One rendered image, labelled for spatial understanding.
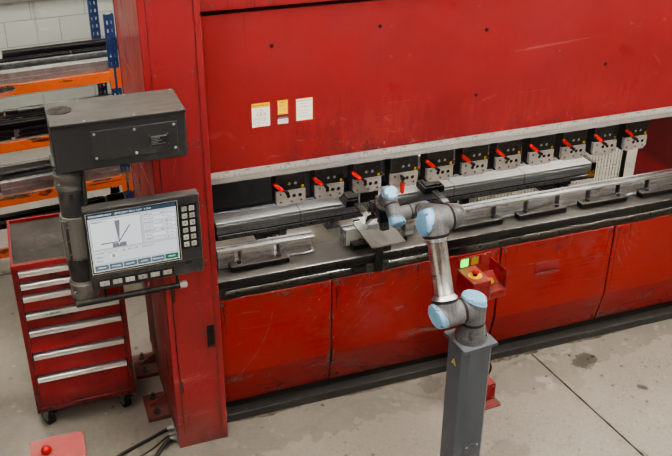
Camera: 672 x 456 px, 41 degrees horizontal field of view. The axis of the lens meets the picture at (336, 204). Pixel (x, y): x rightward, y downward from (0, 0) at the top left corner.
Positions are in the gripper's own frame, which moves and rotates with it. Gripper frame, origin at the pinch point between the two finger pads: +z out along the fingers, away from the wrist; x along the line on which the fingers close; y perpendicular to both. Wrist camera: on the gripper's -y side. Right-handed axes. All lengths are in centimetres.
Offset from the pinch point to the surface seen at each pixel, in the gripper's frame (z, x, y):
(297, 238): 5.5, 38.9, 0.6
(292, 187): -17.9, 41.5, 18.8
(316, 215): 24.1, 20.2, 17.9
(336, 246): 13.6, 17.5, -4.5
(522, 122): -31, -84, 30
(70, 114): -100, 141, 28
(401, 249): 5.0, -13.0, -15.0
